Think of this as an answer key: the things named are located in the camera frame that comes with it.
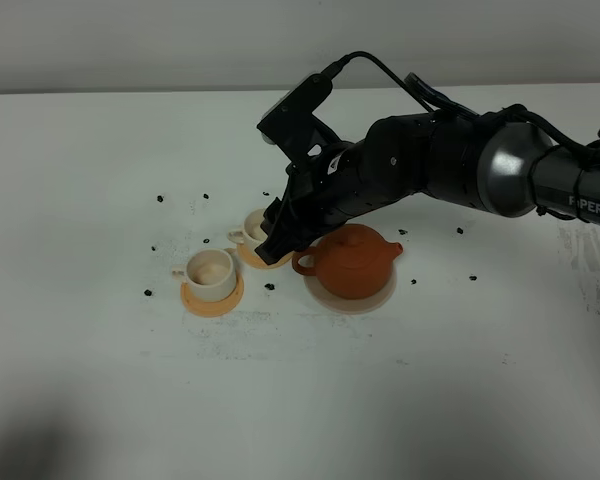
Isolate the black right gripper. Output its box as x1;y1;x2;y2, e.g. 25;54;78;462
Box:
255;114;435;265

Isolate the brown clay teapot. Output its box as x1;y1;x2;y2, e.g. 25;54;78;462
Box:
292;224;404;300

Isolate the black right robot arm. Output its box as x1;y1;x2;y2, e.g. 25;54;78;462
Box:
256;104;600;264

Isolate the beige round teapot coaster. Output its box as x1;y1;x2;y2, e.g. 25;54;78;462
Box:
304;267;397;315

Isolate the white teacup rear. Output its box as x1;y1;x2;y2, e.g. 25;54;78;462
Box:
227;208;267;255

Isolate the white teacup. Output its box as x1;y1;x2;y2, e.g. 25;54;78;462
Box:
171;248;237;302
227;208;267;255

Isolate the orange coaster rear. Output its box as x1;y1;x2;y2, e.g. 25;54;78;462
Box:
236;243;293;270

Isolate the orange coaster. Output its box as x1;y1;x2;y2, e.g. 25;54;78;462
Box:
180;273;244;318
236;243;293;270

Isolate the white teacup front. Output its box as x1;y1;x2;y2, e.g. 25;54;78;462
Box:
171;248;237;302

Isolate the orange coaster front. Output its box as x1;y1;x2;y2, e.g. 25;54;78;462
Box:
180;273;244;318

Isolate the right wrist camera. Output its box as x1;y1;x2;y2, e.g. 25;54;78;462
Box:
256;73;341;171

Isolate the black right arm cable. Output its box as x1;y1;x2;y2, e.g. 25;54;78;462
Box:
321;50;600;161

